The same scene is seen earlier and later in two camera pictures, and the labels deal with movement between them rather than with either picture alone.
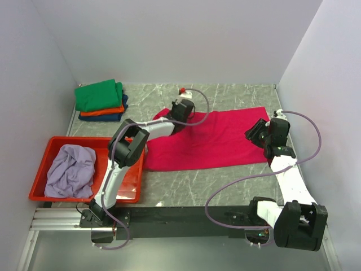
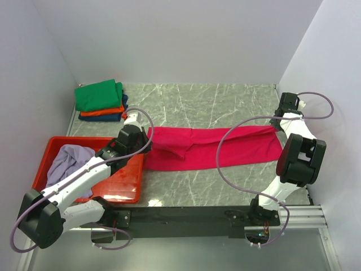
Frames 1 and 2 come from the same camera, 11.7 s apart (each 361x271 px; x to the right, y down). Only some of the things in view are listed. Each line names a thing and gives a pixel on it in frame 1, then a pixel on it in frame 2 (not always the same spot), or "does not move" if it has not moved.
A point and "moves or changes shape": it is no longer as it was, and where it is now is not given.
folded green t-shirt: [104, 95] does not move
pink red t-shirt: [214, 138] moves or changes shape
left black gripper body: [174, 108] → [142, 143]
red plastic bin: [130, 190] does not move
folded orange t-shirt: [119, 110] does not move
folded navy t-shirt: [113, 117] does not move
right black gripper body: [258, 135] → [274, 122]
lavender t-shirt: [70, 171] does not move
